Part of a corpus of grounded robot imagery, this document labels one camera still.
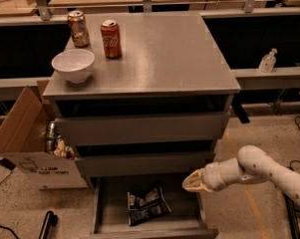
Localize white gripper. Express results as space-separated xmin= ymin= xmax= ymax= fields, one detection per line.
xmin=182 ymin=158 xmax=244 ymax=192

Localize blue chip bag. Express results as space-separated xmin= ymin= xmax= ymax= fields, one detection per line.
xmin=128 ymin=185 xmax=171 ymax=226

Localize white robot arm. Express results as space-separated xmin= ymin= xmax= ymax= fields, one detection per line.
xmin=182 ymin=145 xmax=300 ymax=207

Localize open bottom drawer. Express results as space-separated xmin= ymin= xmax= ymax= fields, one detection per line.
xmin=92 ymin=173 xmax=218 ymax=239

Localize grey drawer cabinet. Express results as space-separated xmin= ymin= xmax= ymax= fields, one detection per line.
xmin=44 ymin=12 xmax=240 ymax=187

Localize black stand bar right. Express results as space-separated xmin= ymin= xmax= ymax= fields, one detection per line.
xmin=284 ymin=195 xmax=300 ymax=239

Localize clear sanitizer pump bottle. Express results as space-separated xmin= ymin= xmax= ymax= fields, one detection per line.
xmin=258 ymin=48 xmax=277 ymax=73

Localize cans and snacks in box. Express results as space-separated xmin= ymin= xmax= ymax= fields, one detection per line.
xmin=45 ymin=121 xmax=75 ymax=159

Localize black object bottom left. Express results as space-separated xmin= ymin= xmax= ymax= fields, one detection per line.
xmin=38 ymin=210 xmax=58 ymax=239

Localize white bowl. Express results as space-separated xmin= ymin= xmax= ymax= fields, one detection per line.
xmin=52 ymin=49 xmax=95 ymax=83

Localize red cola can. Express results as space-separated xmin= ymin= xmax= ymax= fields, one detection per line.
xmin=101 ymin=20 xmax=122 ymax=59

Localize cardboard box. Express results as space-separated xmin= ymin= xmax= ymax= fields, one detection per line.
xmin=0 ymin=87 xmax=87 ymax=189

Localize gold patterned can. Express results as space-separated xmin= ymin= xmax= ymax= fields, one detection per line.
xmin=68 ymin=10 xmax=90 ymax=48

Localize grey metal railing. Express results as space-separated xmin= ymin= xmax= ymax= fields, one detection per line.
xmin=0 ymin=0 xmax=300 ymax=28

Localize black cable left floor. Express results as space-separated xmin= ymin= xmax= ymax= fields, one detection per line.
xmin=0 ymin=157 xmax=17 ymax=194

